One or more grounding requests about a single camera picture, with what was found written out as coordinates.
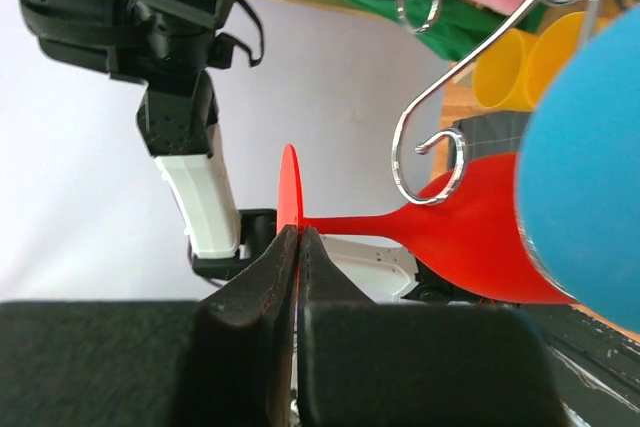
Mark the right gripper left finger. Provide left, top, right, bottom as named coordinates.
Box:
left=169, top=226, right=299, bottom=426

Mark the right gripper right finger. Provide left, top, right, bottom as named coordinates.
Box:
left=297, top=228, right=569, bottom=426

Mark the red wine glass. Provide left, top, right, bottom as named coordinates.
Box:
left=277, top=144, right=574, bottom=304

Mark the yellow wine glass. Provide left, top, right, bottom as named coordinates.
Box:
left=472, top=29, right=538, bottom=112
left=524, top=12, right=585, bottom=108

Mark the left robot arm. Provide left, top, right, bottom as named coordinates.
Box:
left=1, top=0, right=448, bottom=302

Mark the blue wine glass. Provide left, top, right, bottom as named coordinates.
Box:
left=515, top=8, right=639, bottom=332

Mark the wooden clothes rack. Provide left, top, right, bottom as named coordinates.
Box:
left=277, top=0, right=639, bottom=127

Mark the chrome wine glass rack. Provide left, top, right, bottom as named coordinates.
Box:
left=391, top=0, right=582, bottom=206

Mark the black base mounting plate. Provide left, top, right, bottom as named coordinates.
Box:
left=522, top=305, right=639, bottom=426

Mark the dark grey folded cloth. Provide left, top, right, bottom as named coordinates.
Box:
left=452, top=111, right=531, bottom=161

